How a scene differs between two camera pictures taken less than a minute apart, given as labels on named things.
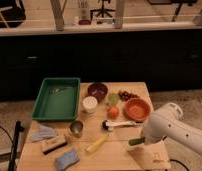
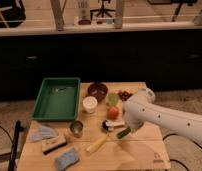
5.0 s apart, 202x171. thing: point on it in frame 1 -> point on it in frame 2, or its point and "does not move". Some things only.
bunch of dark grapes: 124,95 does not move
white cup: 90,104 does not move
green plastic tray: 58,100 does not move
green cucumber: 136,141 -> 124,132
